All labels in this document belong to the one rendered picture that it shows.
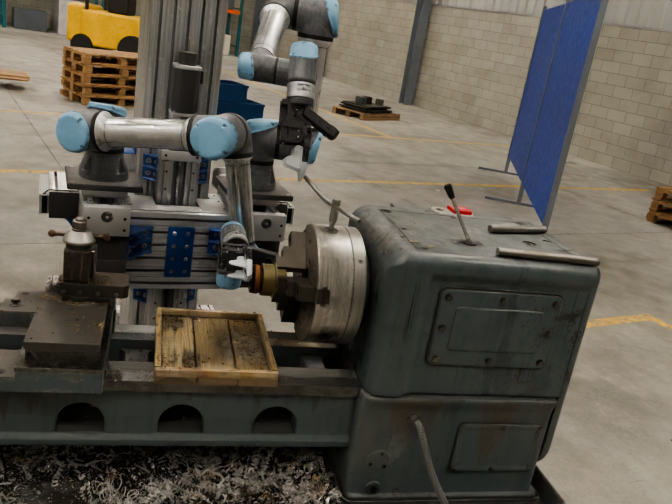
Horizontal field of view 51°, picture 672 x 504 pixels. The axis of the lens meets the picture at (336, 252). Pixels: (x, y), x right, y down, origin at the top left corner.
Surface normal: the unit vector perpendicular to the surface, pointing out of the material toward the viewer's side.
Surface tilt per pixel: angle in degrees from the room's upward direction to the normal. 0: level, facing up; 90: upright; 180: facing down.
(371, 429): 90
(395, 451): 90
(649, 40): 90
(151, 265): 90
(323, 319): 104
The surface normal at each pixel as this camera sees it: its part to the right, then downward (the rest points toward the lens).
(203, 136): -0.08, 0.29
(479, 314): 0.22, 0.34
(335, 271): 0.27, -0.23
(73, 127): -0.34, 0.26
